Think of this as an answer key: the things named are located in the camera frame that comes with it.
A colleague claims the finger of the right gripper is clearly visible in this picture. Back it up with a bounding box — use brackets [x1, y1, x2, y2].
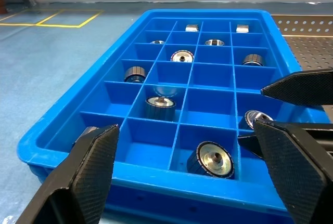
[260, 69, 333, 108]
[237, 134, 266, 160]

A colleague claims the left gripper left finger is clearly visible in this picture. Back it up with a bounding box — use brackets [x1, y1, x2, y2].
[15, 123, 120, 224]

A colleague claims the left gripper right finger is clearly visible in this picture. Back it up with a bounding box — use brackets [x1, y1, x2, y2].
[252, 118, 333, 224]

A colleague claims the blue compartment tray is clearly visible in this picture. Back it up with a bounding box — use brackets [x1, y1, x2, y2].
[17, 9, 319, 221]

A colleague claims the perforated metal tray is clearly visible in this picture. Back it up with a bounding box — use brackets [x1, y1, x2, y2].
[270, 14, 333, 71]

